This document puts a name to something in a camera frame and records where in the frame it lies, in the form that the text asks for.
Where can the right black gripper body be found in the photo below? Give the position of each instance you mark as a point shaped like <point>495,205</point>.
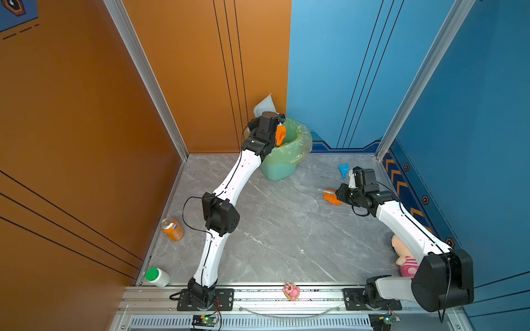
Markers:
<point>350,196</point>

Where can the white bottle green cap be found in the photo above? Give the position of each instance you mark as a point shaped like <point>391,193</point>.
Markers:
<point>157,277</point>

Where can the blue paper scrap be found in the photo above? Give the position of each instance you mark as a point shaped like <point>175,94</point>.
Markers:
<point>344,170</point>

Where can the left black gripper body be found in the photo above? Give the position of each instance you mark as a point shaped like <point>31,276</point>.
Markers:
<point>272,143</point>

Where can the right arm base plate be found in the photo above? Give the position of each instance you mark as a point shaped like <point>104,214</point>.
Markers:
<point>360,299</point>

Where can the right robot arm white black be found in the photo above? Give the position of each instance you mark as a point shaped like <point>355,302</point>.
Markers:
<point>445,276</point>

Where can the green trash bin with bag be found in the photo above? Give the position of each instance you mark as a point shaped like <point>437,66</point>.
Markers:
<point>283,160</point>

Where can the right green circuit board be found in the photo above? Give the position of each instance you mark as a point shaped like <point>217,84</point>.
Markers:
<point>383,322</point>

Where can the left green circuit board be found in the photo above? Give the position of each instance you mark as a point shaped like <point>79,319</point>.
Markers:
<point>204,322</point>

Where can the orange paper scrap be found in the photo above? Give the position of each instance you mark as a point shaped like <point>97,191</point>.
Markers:
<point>281,133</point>
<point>332,199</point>

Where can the plush doll pink dress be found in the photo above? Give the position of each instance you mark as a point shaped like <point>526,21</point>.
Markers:
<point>407,263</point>

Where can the teal plastic dustpan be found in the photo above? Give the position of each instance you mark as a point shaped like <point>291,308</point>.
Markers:
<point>266,105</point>

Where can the pink pig toy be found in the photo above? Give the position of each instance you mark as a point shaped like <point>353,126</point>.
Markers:
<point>291,291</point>

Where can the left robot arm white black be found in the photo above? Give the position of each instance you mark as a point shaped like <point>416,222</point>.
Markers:
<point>219,207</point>

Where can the orange soda can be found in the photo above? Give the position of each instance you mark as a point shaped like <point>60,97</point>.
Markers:
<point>172,229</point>

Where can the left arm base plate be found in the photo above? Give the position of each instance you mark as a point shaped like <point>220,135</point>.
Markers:
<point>222,298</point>

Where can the green circuit board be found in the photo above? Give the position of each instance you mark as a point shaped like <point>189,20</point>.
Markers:
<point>383,322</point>
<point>204,322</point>

